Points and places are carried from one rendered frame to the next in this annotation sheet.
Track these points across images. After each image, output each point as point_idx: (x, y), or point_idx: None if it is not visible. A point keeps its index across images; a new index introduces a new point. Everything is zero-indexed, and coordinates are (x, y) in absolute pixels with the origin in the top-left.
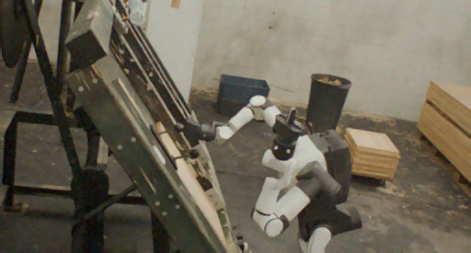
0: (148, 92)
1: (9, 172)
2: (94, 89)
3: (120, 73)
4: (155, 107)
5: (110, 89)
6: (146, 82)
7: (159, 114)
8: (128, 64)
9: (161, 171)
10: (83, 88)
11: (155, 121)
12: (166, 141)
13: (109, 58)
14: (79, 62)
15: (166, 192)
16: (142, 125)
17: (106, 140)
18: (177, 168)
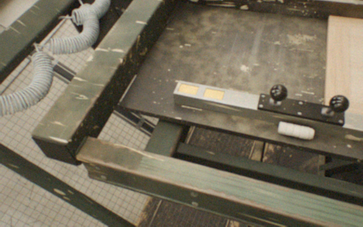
0: (285, 3)
1: None
2: (109, 172)
3: (230, 24)
4: (309, 7)
5: (113, 167)
6: None
7: (321, 10)
8: (239, 1)
9: (265, 211)
10: (104, 176)
11: (323, 22)
12: (341, 47)
13: (203, 27)
14: (69, 162)
15: (306, 226)
16: (244, 111)
17: (176, 204)
18: (341, 124)
